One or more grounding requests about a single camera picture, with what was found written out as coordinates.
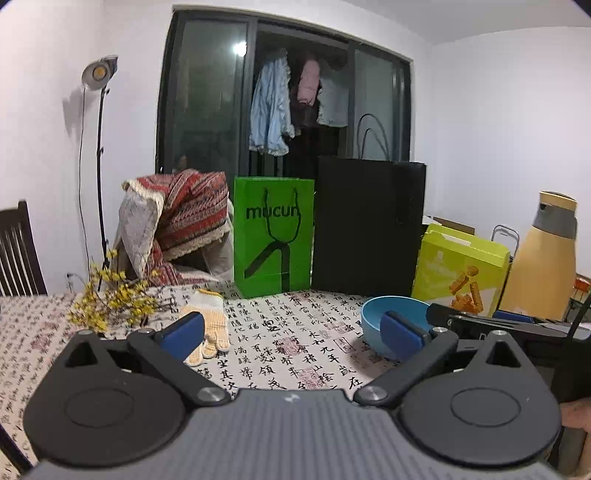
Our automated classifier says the grey lace-trimmed cushion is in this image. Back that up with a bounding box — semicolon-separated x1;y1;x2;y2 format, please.
115;191;165;278

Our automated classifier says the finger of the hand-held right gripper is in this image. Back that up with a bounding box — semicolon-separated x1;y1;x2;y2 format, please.
425;303;497;329
492;313;550;326

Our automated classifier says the person's right hand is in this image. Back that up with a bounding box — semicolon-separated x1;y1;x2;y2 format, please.
560;398;591;433

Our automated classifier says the studio light on stand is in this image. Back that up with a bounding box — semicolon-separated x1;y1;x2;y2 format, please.
82;54;120;291

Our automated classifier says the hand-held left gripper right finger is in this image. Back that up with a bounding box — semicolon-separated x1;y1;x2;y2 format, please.
355;311;536;409

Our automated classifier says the yellow thermos jug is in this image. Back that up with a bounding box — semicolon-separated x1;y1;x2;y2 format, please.
499;191;579;321

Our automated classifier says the dark wooden chair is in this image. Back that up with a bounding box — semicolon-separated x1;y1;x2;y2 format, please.
0;200;48;296

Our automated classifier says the green snack box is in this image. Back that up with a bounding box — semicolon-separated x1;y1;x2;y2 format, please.
411;224;511;317

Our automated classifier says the dark sliding glass door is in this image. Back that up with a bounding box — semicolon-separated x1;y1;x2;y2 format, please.
154;4;413;278

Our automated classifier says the hanging pink garment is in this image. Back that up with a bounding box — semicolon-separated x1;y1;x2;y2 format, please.
297;59;322;106

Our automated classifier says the yellow flower branch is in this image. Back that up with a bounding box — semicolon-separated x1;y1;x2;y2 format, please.
67;249;160;333

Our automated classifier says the blue bowl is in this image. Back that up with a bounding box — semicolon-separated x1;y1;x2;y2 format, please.
361;296;432;358

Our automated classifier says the hanging white garment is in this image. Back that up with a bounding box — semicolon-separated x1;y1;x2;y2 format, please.
316;69;349;127

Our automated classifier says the hanging light blue shirt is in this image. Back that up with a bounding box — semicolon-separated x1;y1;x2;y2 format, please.
249;58;296;158

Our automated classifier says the calligraphy printed tablecloth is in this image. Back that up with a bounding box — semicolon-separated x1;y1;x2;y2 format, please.
0;281;591;472

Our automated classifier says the black paper bag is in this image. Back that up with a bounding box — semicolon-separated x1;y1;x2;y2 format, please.
311;113;427;298

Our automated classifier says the brown cardboard box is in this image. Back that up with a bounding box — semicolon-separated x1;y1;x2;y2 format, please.
422;213;476;237

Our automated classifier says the green paper bag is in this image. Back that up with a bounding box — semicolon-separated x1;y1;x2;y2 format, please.
233;175;315;298

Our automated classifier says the red patterned blanket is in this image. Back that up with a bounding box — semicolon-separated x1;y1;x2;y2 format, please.
122;168;232;287

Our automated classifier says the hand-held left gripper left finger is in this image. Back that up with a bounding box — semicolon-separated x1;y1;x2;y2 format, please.
48;311;230;409

